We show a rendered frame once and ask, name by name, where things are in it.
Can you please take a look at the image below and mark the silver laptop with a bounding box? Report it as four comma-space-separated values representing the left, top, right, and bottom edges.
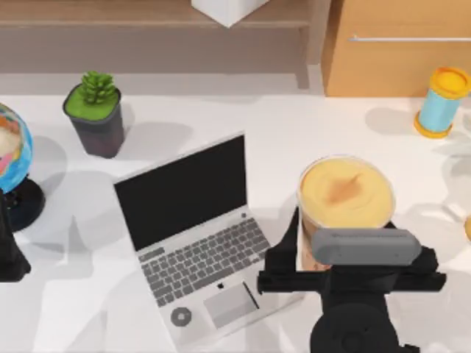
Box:
113, 131, 307, 352

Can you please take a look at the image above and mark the cup of yellow drink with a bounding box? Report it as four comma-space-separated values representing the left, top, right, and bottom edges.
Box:
297, 155, 398, 274

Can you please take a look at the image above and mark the globe on black stand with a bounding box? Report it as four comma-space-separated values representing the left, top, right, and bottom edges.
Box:
0, 102, 47, 233

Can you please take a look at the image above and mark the long metal handle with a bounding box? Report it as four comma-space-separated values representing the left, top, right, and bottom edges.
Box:
348, 35, 471, 43

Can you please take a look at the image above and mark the green plant in grey pot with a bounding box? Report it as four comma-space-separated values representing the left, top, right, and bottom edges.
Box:
62, 71, 127, 160

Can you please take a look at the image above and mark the wooden open shelf unit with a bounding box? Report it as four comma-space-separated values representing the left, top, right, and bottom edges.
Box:
0, 0, 311, 88

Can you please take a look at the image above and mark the white box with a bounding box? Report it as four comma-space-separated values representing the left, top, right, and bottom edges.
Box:
191, 0, 272, 29

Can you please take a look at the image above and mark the blue and yellow can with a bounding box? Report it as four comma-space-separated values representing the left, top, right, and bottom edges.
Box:
413, 66, 471, 140

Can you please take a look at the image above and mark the pale grey rounded box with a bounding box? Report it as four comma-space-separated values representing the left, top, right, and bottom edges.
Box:
311, 227, 422, 267

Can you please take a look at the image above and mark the wooden cupboard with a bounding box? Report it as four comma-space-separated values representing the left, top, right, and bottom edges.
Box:
321, 0, 471, 99

